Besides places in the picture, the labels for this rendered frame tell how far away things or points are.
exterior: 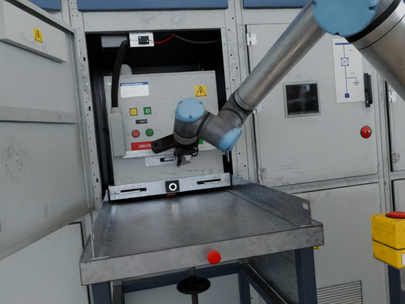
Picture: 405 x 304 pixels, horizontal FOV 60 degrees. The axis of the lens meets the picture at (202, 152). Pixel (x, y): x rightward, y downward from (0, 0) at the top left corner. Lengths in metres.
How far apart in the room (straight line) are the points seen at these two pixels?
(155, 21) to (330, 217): 1.20
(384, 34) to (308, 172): 1.06
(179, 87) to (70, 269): 0.89
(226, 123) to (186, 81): 0.54
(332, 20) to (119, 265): 0.69
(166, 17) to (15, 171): 0.88
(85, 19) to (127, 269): 1.06
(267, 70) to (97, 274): 0.69
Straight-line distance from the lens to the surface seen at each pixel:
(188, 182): 1.59
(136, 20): 1.60
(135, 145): 1.57
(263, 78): 1.07
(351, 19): 0.74
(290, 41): 0.98
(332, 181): 1.81
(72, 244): 1.58
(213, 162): 1.62
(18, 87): 1.22
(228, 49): 1.64
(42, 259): 1.61
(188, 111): 1.11
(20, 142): 1.19
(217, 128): 1.10
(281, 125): 1.65
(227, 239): 0.91
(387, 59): 0.78
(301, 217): 1.04
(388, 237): 0.86
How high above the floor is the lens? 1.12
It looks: 3 degrees down
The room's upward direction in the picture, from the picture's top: 5 degrees counter-clockwise
